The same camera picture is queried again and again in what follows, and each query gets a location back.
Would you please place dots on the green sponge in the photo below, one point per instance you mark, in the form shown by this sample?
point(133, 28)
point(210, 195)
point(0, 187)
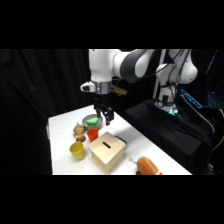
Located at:
point(92, 122)

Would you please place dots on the orange plastic cup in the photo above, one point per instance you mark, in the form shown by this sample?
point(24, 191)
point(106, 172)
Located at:
point(92, 134)

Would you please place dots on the blue lit keyboard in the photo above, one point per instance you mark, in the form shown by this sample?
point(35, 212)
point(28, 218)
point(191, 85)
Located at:
point(216, 100)

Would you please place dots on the brown stuffed toy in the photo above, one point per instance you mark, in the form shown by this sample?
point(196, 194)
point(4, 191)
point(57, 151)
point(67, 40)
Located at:
point(79, 130)

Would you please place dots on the small green light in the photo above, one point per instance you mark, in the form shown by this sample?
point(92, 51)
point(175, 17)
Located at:
point(173, 112)

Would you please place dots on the yellow plastic cup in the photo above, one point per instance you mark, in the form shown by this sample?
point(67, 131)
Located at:
point(77, 150)

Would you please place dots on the blue lit device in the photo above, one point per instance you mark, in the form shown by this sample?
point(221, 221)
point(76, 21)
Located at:
point(191, 98)

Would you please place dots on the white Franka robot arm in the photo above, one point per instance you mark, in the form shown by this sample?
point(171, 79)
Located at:
point(100, 65)

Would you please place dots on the brown toy hot dog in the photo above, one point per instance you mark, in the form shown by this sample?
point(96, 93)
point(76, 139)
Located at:
point(148, 165)

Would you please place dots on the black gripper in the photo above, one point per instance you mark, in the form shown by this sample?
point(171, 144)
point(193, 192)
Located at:
point(101, 101)

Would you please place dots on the black curtain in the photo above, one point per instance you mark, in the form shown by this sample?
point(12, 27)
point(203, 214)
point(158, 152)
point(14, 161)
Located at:
point(40, 86)

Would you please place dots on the light wooden box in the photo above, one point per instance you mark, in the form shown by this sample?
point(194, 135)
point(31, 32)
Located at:
point(106, 151)

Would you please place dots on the black covered robot stand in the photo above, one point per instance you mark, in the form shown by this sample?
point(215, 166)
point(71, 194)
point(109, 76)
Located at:
point(166, 136)

